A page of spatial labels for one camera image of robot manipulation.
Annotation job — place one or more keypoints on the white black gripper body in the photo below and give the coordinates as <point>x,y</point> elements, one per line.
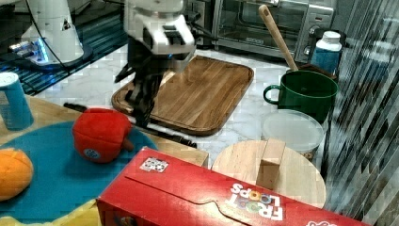
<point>160,43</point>

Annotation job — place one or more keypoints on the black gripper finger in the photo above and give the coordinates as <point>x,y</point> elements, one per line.
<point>145,91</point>
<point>131,88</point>

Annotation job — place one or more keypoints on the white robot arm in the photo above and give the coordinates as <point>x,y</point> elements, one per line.
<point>159,9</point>

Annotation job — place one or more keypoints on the red plush apple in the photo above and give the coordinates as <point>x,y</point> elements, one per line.
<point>99,134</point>

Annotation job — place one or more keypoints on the brown wooden cutting board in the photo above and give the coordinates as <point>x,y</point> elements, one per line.
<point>199,100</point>

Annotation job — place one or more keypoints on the stainless toaster oven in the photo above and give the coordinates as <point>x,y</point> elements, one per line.
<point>252,25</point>

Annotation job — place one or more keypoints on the red Froot Loops cereal box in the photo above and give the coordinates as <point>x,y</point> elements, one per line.
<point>157,189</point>

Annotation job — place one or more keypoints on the wooden spoon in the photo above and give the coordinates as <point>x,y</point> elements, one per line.
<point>277,37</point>

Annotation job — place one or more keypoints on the blue round plate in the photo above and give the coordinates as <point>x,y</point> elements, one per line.
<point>62,179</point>

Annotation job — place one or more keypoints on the blue white-capped bottle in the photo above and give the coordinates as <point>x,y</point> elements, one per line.
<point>15,110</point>

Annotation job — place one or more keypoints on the yellow plush banana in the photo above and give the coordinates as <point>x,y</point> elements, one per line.
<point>86,214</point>

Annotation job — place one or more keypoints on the orange plush fruit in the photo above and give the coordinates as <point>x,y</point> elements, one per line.
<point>16,173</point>

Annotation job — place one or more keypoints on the jar with wooden lid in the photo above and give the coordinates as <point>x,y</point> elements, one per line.
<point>270,164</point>

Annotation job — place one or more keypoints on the green mug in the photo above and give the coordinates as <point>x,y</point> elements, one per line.
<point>308,92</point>

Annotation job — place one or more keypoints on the blue bottle white cap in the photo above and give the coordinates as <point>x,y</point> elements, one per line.
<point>327,54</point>

